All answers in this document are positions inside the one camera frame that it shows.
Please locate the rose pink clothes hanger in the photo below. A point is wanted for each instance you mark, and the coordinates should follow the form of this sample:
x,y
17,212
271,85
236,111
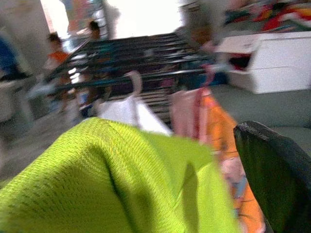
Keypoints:
x,y
139,82

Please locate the yellow-green garment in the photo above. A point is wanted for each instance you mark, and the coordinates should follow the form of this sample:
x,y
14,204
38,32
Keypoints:
x,y
97,182

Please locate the colourful clothes pile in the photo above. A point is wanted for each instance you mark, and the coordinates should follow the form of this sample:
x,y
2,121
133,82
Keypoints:
x,y
274,17

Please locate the red clothes hanger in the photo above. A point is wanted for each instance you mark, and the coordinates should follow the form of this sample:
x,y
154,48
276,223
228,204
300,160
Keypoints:
x,y
209,75

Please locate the black clothes drying rack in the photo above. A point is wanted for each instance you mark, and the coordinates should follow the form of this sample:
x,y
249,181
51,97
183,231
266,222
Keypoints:
x,y
136,52

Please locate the dark-haired person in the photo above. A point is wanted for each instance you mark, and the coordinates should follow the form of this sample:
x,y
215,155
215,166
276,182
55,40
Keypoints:
x,y
93,28

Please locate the white storage cabinet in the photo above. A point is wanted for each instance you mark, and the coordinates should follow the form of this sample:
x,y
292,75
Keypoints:
x,y
279,63

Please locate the pink orange child garment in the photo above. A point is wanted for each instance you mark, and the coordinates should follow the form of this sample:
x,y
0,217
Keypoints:
x,y
218,126

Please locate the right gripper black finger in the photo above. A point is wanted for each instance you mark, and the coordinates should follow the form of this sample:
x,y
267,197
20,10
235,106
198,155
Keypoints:
x,y
279,182

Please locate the white t-shirt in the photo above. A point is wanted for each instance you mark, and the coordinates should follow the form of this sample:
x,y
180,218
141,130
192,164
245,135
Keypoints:
x,y
121,111

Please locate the person in orange shirt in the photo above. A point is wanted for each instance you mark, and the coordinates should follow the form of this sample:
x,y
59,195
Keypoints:
x,y
57,55

